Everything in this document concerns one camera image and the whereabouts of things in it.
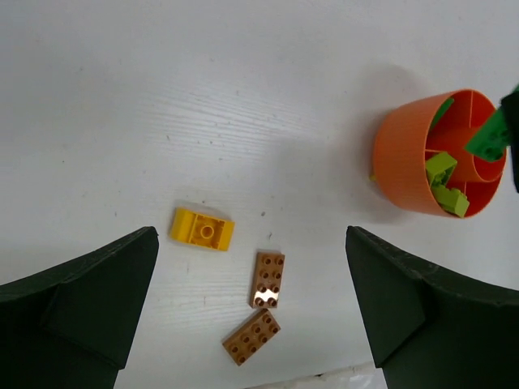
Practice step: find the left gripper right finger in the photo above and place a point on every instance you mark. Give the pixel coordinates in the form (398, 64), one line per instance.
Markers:
(428, 326)

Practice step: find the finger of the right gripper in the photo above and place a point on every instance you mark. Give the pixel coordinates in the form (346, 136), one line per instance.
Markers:
(509, 110)

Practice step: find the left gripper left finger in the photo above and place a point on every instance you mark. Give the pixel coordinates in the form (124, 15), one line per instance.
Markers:
(73, 325)

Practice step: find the green lego plate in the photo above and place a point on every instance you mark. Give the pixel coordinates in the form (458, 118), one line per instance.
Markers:
(492, 138)

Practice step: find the lime green lego brick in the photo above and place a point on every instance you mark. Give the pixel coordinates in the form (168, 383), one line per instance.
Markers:
(439, 169)

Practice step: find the small lime lego brick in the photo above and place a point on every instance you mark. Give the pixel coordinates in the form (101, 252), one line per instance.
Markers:
(452, 200)

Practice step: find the brown lego plate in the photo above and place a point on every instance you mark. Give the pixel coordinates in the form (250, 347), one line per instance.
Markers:
(266, 280)
(246, 341)

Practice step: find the long green lego brick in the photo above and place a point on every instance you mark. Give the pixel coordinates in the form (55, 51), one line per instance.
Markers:
(441, 111)

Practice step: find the orange round divided container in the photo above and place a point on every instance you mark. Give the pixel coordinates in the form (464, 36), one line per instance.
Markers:
(404, 143)

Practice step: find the yellow curved lego brick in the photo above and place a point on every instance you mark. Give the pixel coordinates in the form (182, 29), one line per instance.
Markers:
(198, 229)

